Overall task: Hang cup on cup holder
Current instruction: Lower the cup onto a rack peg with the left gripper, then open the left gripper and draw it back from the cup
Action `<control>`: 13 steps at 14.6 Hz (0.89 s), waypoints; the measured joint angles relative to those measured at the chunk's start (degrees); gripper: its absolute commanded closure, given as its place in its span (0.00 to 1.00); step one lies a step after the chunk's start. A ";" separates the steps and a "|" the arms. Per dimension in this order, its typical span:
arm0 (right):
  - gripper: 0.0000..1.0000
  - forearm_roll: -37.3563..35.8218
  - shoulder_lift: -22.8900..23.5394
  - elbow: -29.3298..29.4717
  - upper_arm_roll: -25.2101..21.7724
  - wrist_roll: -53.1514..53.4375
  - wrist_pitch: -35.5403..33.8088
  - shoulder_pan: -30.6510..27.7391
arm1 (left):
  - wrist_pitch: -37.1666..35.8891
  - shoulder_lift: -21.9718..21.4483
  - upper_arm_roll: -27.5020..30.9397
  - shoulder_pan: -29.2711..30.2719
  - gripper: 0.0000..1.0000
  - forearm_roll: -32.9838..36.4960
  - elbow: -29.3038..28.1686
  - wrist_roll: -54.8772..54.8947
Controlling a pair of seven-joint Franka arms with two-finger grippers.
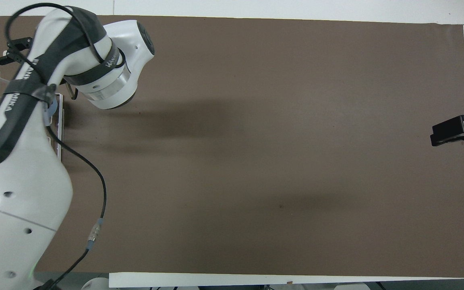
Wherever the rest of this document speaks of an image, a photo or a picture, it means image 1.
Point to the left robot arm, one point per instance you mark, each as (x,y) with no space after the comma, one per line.
(22,193)

